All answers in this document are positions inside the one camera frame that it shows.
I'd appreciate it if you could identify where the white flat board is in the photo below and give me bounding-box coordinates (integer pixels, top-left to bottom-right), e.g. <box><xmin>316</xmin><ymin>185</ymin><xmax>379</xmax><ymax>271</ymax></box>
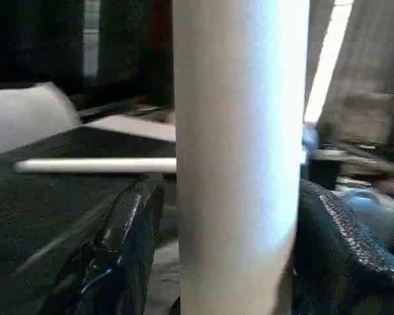
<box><xmin>81</xmin><ymin>114</ymin><xmax>178</xmax><ymax>146</ymax></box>

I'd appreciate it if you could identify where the white plastic table leg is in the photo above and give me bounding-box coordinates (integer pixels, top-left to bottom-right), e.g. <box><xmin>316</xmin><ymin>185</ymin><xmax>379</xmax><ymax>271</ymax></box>
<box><xmin>172</xmin><ymin>0</ymin><xmax>312</xmax><ymax>315</ymax></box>
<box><xmin>14</xmin><ymin>157</ymin><xmax>178</xmax><ymax>174</ymax></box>

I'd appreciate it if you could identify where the grey-brown curtain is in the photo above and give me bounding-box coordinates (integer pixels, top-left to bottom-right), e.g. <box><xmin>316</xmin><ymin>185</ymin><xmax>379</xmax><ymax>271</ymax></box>
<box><xmin>314</xmin><ymin>0</ymin><xmax>394</xmax><ymax>147</ymax></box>

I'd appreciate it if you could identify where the black work mat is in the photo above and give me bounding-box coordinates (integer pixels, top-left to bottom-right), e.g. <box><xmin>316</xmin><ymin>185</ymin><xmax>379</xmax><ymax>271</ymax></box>
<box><xmin>0</xmin><ymin>126</ymin><xmax>180</xmax><ymax>315</ymax></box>

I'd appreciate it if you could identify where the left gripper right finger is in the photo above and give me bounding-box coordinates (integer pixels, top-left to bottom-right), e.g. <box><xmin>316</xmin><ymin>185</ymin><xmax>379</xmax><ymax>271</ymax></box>
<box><xmin>291</xmin><ymin>178</ymin><xmax>394</xmax><ymax>315</ymax></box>

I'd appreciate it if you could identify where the black tall cabinet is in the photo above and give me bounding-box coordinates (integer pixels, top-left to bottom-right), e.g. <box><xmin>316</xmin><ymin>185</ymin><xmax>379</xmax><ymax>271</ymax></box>
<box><xmin>0</xmin><ymin>0</ymin><xmax>174</xmax><ymax>99</ymax></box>

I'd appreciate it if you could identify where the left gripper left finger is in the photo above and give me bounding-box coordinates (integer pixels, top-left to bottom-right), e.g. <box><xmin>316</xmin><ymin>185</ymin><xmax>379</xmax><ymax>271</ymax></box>
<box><xmin>49</xmin><ymin>178</ymin><xmax>167</xmax><ymax>315</ymax></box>

